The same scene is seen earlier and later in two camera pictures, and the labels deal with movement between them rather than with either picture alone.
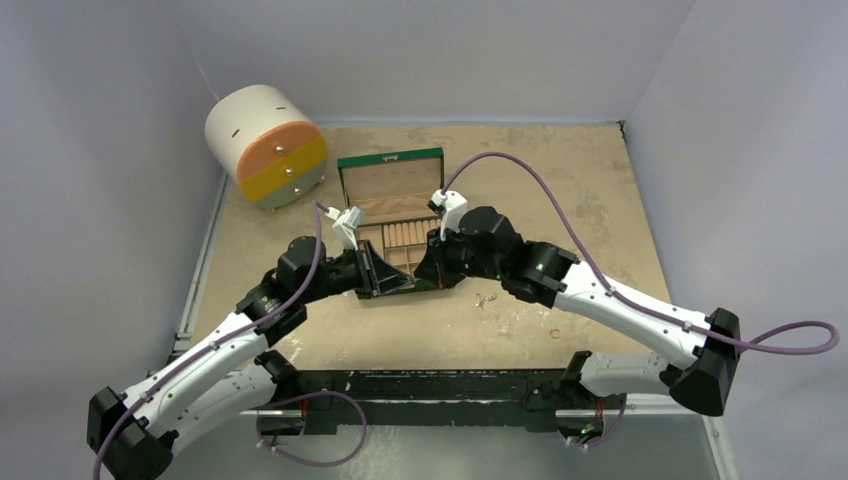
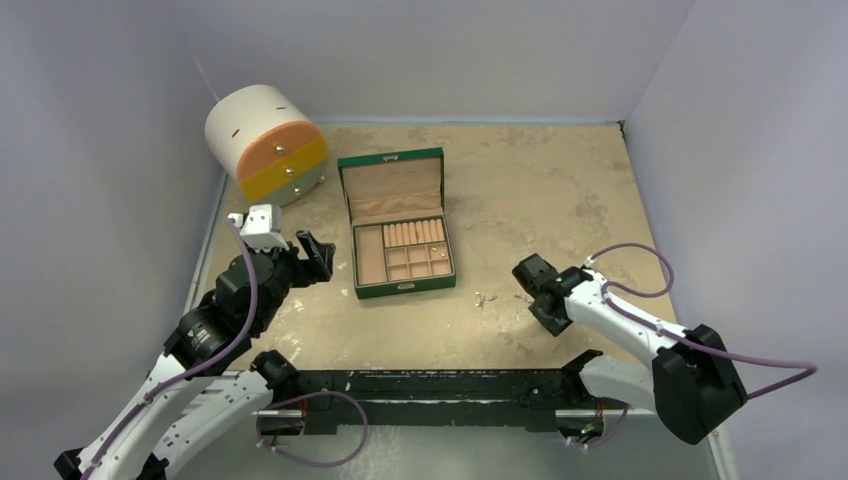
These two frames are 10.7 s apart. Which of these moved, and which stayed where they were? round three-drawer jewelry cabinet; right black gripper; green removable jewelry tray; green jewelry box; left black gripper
Moved: right black gripper; left black gripper
Stayed: round three-drawer jewelry cabinet; green removable jewelry tray; green jewelry box
